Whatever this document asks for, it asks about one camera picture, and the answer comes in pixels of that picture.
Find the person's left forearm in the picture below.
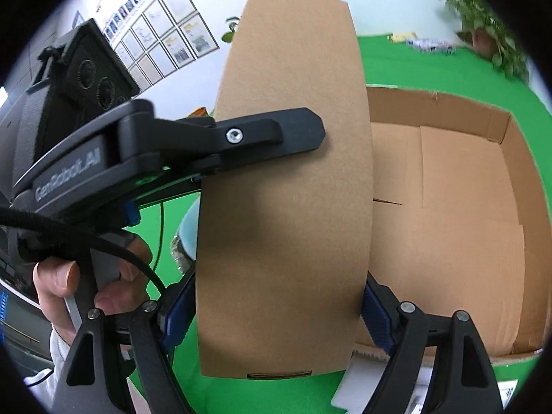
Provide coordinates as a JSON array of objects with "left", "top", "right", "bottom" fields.
[{"left": 19, "top": 325, "right": 74, "bottom": 402}]

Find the person's left hand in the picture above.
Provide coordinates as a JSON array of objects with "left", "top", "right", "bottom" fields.
[{"left": 33, "top": 233, "right": 154, "bottom": 342}]

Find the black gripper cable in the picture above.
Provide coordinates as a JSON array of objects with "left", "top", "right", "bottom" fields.
[{"left": 0, "top": 207, "right": 168, "bottom": 296}]

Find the small green plant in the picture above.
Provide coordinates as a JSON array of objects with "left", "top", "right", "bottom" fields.
[{"left": 221, "top": 16, "right": 242, "bottom": 44}]

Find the brown cardboard box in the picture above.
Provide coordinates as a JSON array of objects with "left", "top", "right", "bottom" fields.
[{"left": 353, "top": 85, "right": 552, "bottom": 364}]

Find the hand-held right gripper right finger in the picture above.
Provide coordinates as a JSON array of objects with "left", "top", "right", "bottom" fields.
[{"left": 361, "top": 273, "right": 506, "bottom": 414}]

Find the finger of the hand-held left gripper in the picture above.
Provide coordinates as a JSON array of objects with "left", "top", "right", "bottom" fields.
[
  {"left": 138, "top": 171, "right": 204, "bottom": 201},
  {"left": 153, "top": 107, "right": 327, "bottom": 177}
]

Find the grid of framed wall papers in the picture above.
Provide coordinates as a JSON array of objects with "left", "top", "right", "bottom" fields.
[{"left": 113, "top": 0, "right": 219, "bottom": 88}]

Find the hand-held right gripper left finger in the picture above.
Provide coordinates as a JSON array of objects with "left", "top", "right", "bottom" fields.
[{"left": 52, "top": 267, "right": 199, "bottom": 414}]

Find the brown cardboard sheet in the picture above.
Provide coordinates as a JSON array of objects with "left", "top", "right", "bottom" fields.
[{"left": 195, "top": 0, "right": 374, "bottom": 381}]

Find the pale patterned bag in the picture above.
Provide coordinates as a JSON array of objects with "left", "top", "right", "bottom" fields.
[{"left": 171, "top": 202, "right": 200, "bottom": 274}]

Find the thin black cable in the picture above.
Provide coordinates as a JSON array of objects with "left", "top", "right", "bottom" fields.
[{"left": 153, "top": 198, "right": 166, "bottom": 270}]

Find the white paper sheet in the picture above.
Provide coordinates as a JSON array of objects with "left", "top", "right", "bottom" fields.
[{"left": 331, "top": 351, "right": 520, "bottom": 414}]

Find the printed packet pile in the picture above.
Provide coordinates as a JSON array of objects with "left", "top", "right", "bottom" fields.
[{"left": 406, "top": 37, "right": 458, "bottom": 55}]

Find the dark monitor screen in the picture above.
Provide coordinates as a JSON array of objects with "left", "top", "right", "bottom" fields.
[{"left": 0, "top": 224, "right": 55, "bottom": 361}]

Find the potted green plant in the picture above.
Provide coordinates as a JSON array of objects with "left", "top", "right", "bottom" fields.
[{"left": 429, "top": 0, "right": 532, "bottom": 83}]

